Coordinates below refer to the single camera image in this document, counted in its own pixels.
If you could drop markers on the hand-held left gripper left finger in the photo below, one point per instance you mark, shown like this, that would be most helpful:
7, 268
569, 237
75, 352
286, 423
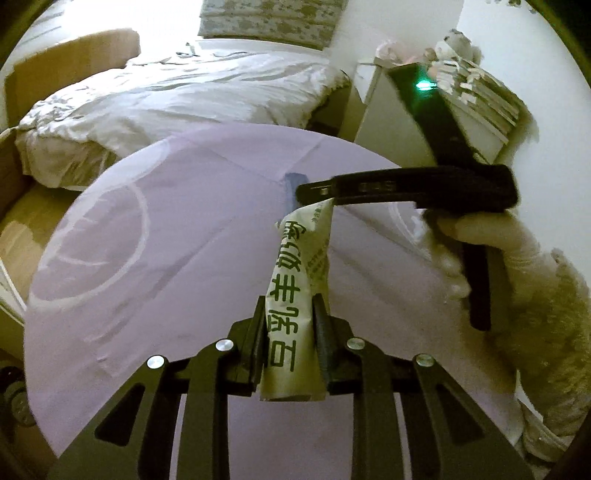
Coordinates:
258, 332

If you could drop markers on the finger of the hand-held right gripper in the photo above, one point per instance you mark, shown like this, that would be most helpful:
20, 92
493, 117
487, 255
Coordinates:
291, 196
360, 187

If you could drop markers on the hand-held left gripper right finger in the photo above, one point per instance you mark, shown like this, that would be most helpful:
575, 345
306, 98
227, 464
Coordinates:
323, 337

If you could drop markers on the cream packet with green print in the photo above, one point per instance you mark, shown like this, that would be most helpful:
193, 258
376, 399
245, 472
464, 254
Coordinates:
295, 286

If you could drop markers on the person's right hand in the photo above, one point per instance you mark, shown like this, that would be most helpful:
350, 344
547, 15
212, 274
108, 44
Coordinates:
480, 230

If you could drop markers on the white dresser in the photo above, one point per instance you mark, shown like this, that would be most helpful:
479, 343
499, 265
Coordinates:
388, 120

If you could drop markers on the stack of books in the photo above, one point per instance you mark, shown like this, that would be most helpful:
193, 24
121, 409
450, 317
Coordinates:
489, 101

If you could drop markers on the plush toys on dresser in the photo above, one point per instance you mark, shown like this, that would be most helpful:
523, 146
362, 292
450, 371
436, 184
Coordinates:
457, 44

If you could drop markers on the bed with white duvet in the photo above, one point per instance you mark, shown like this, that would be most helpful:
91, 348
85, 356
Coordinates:
184, 97

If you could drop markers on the floral roman blind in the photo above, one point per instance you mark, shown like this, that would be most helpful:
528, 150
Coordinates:
268, 18

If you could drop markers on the tan padded headboard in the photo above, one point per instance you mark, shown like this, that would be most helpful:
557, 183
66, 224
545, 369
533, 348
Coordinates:
69, 60

